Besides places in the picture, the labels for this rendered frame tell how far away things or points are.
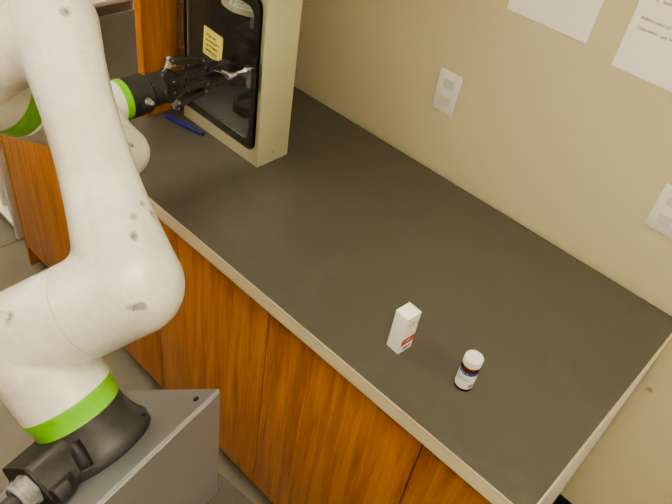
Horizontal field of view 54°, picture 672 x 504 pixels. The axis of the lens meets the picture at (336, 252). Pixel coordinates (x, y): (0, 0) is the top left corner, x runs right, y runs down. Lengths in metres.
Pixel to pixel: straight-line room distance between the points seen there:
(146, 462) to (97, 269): 0.25
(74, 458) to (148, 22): 1.24
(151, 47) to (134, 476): 1.29
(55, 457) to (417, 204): 1.15
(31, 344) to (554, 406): 0.97
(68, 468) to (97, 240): 0.29
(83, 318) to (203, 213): 0.85
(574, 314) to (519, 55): 0.63
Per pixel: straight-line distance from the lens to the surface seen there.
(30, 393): 0.91
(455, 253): 1.65
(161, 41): 1.93
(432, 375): 1.36
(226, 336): 1.75
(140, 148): 1.43
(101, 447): 0.93
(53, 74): 0.96
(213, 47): 1.77
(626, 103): 1.62
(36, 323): 0.86
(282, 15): 1.63
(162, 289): 0.81
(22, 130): 1.19
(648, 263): 1.74
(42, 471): 0.92
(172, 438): 0.90
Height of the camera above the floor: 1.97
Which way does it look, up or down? 41 degrees down
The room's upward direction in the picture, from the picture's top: 10 degrees clockwise
